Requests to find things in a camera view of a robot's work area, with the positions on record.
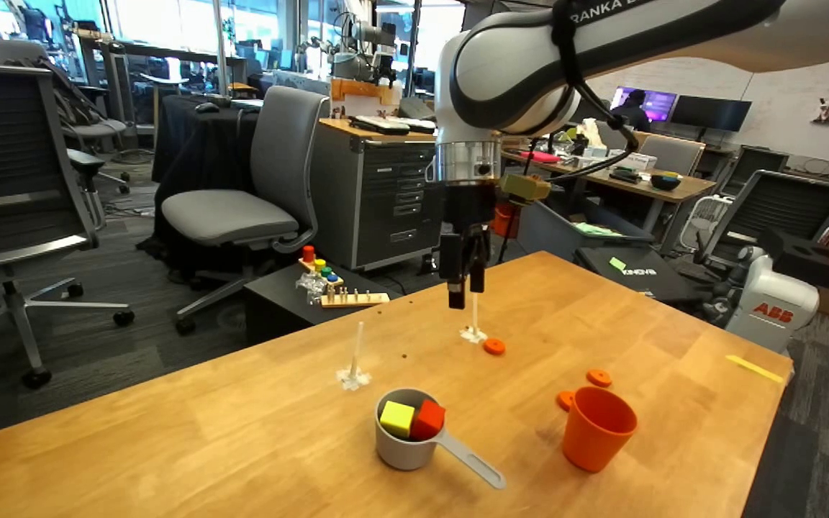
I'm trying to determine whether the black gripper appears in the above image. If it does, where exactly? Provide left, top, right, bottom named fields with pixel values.
left=441, top=181, right=494, bottom=308

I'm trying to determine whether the red cube block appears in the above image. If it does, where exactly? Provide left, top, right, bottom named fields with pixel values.
left=409, top=400, right=445, bottom=442

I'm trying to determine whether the yellow cube block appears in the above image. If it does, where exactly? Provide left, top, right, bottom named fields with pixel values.
left=379, top=400, right=417, bottom=437

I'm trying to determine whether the gray measuring cup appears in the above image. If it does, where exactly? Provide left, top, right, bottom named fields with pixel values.
left=373, top=390, right=506, bottom=489

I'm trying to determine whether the orange disk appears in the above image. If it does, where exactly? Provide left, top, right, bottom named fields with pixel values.
left=483, top=340, right=506, bottom=357
left=555, top=391, right=575, bottom=413
left=585, top=370, right=614, bottom=390

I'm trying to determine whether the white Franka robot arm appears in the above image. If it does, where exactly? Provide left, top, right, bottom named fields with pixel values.
left=431, top=0, right=829, bottom=308

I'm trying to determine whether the white ABB robot base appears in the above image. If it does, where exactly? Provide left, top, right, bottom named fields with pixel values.
left=725, top=245, right=821, bottom=351

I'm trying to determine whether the orange disk beside cup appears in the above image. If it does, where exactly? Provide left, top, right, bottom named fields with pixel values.
left=555, top=391, right=575, bottom=413

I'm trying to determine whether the orange plastic cup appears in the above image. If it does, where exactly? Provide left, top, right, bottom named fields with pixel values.
left=561, top=386, right=640, bottom=472

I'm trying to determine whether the clear peg stand right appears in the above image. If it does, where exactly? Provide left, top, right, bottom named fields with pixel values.
left=461, top=294, right=486, bottom=347

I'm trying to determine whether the clear peg stand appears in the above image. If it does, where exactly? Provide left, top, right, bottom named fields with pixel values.
left=461, top=294, right=486, bottom=347
left=336, top=327, right=371, bottom=391

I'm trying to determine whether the gray drawer cabinet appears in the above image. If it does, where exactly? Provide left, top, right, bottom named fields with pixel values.
left=312, top=119, right=444, bottom=272

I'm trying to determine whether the colorful wooden toy set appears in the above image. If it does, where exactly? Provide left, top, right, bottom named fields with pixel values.
left=296, top=245, right=389, bottom=308

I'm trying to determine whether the small black side table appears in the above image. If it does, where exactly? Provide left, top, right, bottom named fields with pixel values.
left=243, top=263, right=407, bottom=347

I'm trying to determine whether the clear peg stand left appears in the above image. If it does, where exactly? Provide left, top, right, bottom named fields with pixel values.
left=336, top=327, right=371, bottom=391

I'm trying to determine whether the gray office chair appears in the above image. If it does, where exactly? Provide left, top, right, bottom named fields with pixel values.
left=162, top=88, right=326, bottom=334

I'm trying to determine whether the cluttered wooden desk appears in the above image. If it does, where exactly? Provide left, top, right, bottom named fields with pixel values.
left=538, top=164, right=710, bottom=232

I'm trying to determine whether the purple computer monitor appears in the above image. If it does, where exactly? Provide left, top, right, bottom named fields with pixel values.
left=611, top=88, right=676, bottom=131

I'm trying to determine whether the yellow tape strip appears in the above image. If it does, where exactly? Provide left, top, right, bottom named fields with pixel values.
left=725, top=354, right=787, bottom=386

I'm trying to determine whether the black mesh office chair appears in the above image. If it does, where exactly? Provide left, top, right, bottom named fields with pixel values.
left=0, top=66, right=136, bottom=390

